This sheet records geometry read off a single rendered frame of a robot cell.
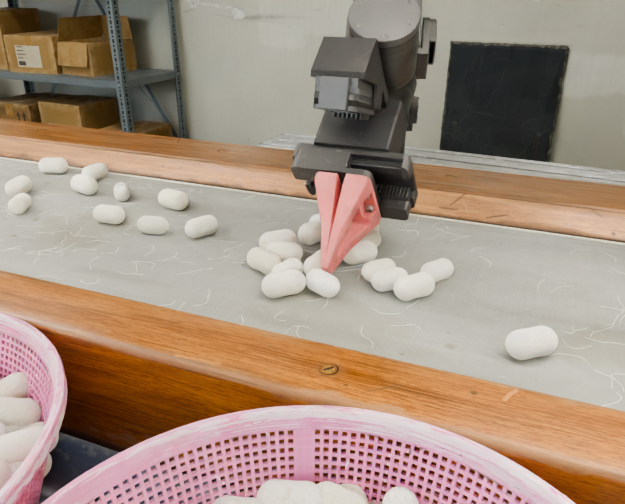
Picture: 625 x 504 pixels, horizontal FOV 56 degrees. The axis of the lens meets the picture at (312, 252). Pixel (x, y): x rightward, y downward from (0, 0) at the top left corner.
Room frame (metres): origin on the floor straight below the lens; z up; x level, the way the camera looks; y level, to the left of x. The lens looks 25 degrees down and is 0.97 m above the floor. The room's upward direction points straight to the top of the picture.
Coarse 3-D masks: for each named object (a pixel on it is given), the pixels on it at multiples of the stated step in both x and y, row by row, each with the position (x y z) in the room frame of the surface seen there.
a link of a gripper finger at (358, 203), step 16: (304, 160) 0.48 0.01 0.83; (320, 160) 0.48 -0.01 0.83; (336, 160) 0.47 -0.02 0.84; (304, 176) 0.48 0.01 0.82; (352, 176) 0.46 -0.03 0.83; (368, 176) 0.45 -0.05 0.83; (352, 192) 0.45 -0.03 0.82; (368, 192) 0.45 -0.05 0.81; (352, 208) 0.44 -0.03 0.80; (368, 208) 0.47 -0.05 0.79; (336, 224) 0.44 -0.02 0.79; (352, 224) 0.48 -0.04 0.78; (368, 224) 0.47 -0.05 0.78; (336, 240) 0.43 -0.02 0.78; (352, 240) 0.46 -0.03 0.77; (336, 256) 0.44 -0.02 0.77
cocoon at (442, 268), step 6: (444, 258) 0.45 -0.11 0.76; (426, 264) 0.44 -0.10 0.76; (432, 264) 0.44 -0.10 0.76; (438, 264) 0.44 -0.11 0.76; (444, 264) 0.44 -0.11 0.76; (450, 264) 0.44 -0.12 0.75; (420, 270) 0.44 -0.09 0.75; (426, 270) 0.43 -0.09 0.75; (432, 270) 0.43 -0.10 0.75; (438, 270) 0.43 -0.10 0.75; (444, 270) 0.44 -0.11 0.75; (450, 270) 0.44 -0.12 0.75; (432, 276) 0.43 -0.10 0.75; (438, 276) 0.43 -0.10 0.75; (444, 276) 0.44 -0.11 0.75
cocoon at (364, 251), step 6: (366, 240) 0.49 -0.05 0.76; (354, 246) 0.47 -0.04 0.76; (360, 246) 0.47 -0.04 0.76; (366, 246) 0.47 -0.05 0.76; (372, 246) 0.48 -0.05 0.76; (348, 252) 0.47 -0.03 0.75; (354, 252) 0.47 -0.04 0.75; (360, 252) 0.47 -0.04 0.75; (366, 252) 0.47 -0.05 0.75; (372, 252) 0.47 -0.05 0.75; (348, 258) 0.47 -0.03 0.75; (354, 258) 0.47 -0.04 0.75; (360, 258) 0.47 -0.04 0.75; (366, 258) 0.47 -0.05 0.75; (372, 258) 0.47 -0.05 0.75
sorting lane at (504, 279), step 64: (0, 192) 0.67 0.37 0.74; (64, 192) 0.67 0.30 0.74; (192, 192) 0.67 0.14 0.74; (256, 192) 0.67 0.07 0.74; (0, 256) 0.49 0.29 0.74; (64, 256) 0.49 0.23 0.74; (128, 256) 0.49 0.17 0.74; (192, 256) 0.49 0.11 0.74; (384, 256) 0.49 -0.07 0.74; (448, 256) 0.49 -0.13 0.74; (512, 256) 0.49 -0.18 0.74; (576, 256) 0.49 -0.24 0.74; (256, 320) 0.38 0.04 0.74; (320, 320) 0.38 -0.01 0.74; (384, 320) 0.38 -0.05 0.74; (448, 320) 0.38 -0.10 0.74; (512, 320) 0.38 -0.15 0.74; (576, 320) 0.38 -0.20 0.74; (512, 384) 0.30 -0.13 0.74; (576, 384) 0.30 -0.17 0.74
